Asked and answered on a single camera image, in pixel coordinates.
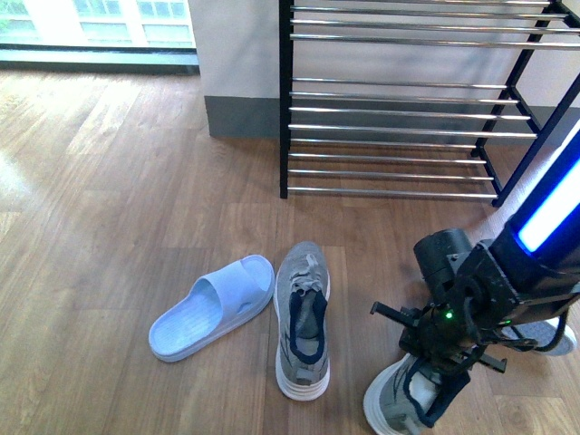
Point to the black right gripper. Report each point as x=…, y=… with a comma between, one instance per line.
x=470, y=301

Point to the grey knit sneaker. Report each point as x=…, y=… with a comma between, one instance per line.
x=395, y=402
x=302, y=290

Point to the light blue slipper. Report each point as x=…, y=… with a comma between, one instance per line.
x=216, y=304

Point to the black robot arm blue light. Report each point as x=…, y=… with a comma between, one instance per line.
x=538, y=248

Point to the black metal shoe rack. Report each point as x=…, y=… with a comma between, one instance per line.
x=417, y=99

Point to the dark grey window frame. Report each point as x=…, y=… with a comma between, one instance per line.
x=94, y=59

